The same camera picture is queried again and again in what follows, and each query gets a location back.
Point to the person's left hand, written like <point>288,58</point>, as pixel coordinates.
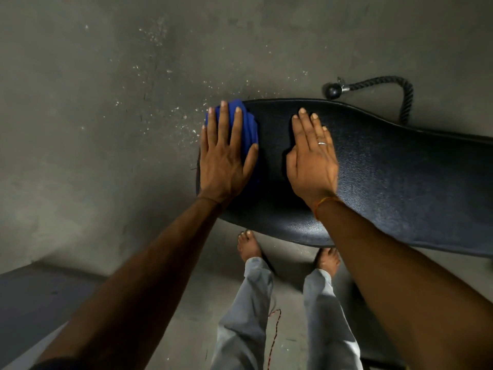
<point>219,173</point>

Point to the person's right hand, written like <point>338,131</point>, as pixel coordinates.
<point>314,173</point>

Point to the person's right middle finger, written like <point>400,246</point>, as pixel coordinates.
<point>307,127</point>

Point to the person's left middle finger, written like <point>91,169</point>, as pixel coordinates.
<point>223,123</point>

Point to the person's left little finger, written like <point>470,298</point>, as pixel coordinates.
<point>203,140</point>

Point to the person's right thumb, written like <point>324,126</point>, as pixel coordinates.
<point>290,165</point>

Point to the person's right little finger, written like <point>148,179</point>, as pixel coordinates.
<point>328,140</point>

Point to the person's left thumb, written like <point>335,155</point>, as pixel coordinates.
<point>250,159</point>

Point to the blue cleaning cloth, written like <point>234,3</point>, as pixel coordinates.
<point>246,127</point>

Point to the person's left forearm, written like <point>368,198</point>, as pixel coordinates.
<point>146,281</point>

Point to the person's right forearm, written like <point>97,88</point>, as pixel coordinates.
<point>404,296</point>

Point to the orange thread wristband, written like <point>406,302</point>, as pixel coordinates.
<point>322,202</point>

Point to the thin dark wrist thread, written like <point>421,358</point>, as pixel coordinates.
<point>210,199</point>

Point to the black padded bench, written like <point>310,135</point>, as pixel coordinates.
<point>404,181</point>

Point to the person's left foot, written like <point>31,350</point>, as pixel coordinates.
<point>248,246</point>

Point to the person's foot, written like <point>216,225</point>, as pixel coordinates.
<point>248,246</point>
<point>328,260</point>

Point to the person's right foot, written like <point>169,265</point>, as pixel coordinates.
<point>328,260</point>

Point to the grey trousers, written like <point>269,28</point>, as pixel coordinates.
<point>246,327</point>

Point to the dark grey floor mat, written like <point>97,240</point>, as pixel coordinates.
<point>42,300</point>

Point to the dark shirt sleeve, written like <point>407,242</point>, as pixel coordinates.
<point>61,364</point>

